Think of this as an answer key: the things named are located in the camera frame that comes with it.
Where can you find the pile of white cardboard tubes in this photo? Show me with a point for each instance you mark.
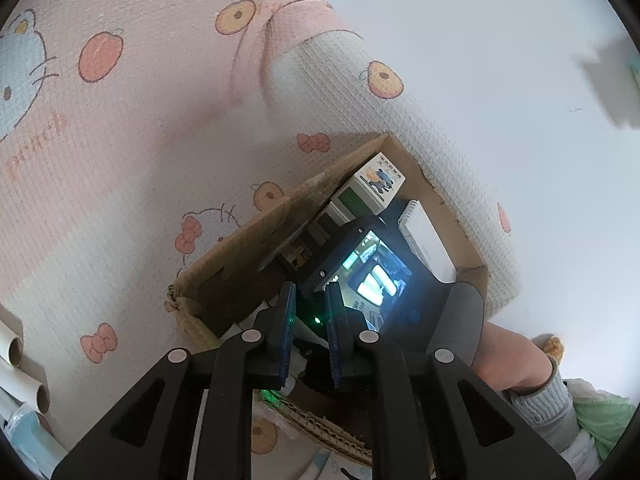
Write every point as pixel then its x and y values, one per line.
pixel 20 360

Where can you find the green white box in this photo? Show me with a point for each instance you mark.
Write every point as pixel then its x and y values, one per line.
pixel 356 201

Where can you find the dark small box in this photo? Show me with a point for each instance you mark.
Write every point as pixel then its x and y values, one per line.
pixel 300 255

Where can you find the white spiral notebook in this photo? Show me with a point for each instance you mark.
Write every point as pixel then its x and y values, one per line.
pixel 425 240

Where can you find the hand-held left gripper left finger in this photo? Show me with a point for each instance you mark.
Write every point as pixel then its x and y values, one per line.
pixel 286 332

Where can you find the brown cardboard box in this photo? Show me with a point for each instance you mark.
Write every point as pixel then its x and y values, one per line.
pixel 240 255

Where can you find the yellow fuzzy object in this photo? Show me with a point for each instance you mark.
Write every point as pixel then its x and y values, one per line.
pixel 552 347

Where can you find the white box with cartoon print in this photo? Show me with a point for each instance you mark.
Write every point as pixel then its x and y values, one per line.
pixel 380 180

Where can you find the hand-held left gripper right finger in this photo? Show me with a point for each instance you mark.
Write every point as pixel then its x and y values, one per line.
pixel 334 342

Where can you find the green cloth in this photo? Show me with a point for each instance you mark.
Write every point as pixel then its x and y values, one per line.
pixel 602 412

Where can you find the person's right forearm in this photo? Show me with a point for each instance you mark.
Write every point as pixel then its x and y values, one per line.
pixel 515 367

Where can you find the light blue white squeeze tube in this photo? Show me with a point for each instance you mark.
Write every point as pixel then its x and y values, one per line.
pixel 22 427

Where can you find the white patterned cloth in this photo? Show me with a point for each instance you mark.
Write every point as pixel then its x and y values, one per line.
pixel 580 452

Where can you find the pink cartoon printed mat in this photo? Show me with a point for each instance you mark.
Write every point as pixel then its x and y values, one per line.
pixel 150 135

